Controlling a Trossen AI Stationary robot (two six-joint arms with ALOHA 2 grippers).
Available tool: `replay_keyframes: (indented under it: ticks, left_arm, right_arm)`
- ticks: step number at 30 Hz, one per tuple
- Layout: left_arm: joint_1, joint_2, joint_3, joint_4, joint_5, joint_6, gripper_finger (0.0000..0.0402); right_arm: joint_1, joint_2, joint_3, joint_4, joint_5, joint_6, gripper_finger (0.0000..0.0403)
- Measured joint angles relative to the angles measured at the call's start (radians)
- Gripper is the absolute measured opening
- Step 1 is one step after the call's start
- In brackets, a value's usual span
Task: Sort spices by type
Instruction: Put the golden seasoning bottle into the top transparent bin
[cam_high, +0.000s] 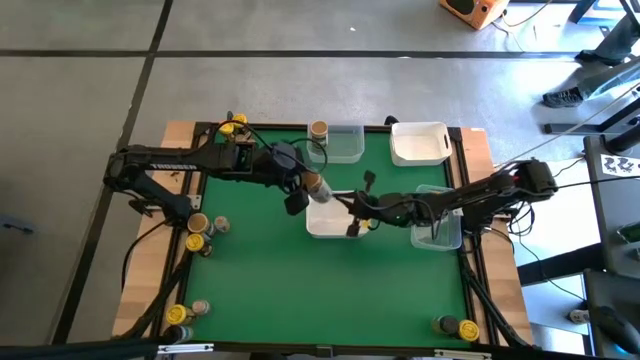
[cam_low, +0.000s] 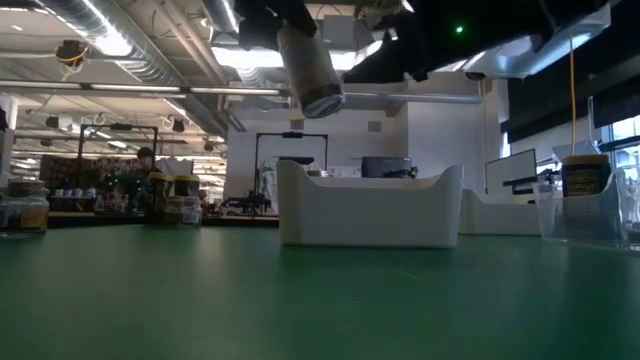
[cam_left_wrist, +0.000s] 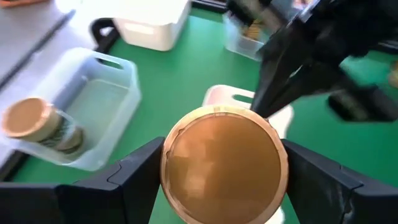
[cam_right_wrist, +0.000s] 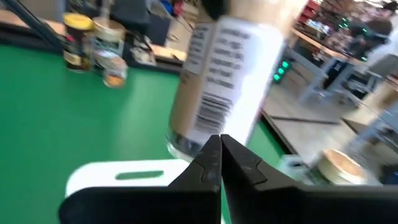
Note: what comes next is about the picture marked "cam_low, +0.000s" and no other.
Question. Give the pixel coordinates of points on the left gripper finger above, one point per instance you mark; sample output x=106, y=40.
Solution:
x=257, y=35
x=304, y=20

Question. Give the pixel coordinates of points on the small brown-lid spice jar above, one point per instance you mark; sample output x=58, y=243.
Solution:
x=174, y=210
x=192, y=212
x=25, y=210

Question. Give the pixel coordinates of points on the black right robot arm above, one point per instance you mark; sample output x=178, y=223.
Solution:
x=500, y=25

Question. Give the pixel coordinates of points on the ceiling light panel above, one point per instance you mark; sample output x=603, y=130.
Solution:
x=240, y=57

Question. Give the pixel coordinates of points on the grey ceiling box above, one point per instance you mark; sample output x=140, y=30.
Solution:
x=340, y=32

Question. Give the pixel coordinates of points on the grey ceiling pipe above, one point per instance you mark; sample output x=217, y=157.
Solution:
x=425, y=97

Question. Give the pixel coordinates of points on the black computer monitor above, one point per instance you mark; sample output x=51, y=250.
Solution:
x=387, y=167

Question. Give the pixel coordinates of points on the white covered machine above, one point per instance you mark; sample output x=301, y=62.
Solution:
x=267, y=185

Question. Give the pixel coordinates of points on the white plastic bin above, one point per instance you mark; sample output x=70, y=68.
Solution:
x=370, y=215

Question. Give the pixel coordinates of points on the white-screen computer monitor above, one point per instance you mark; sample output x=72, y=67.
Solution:
x=510, y=170

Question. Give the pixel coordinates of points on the person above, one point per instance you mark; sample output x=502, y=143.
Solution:
x=145, y=154

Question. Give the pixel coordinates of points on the clear plastic bin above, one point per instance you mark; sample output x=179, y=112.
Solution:
x=550, y=215

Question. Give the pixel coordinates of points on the patterned backdrop cloth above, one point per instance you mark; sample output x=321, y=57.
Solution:
x=75, y=175

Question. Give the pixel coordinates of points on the green table mat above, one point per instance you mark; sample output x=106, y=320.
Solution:
x=320, y=300

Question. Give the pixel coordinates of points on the narrow silver spiral duct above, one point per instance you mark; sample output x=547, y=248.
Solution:
x=220, y=15

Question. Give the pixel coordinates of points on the security camera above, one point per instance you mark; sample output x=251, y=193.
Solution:
x=475, y=76

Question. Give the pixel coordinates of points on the black metal gantry frame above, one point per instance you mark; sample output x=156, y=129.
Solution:
x=292, y=135

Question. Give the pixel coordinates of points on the black table frame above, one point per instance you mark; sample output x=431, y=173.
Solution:
x=100, y=222

